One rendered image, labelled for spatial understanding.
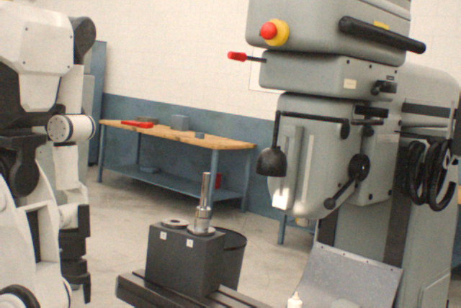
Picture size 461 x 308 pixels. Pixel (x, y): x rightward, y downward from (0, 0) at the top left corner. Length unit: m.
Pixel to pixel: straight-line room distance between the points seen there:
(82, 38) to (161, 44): 6.45
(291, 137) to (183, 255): 0.59
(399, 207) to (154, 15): 6.81
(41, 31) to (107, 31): 7.66
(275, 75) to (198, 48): 6.16
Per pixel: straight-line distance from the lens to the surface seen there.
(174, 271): 1.75
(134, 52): 8.48
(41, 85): 1.42
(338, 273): 1.84
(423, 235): 1.79
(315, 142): 1.34
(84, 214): 1.63
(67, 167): 1.63
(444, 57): 5.76
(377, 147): 1.51
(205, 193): 1.70
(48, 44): 1.41
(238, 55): 1.29
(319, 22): 1.21
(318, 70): 1.30
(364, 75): 1.38
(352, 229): 1.83
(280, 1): 1.27
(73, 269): 1.67
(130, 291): 1.85
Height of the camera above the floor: 1.64
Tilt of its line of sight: 6 degrees down
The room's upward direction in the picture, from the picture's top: 6 degrees clockwise
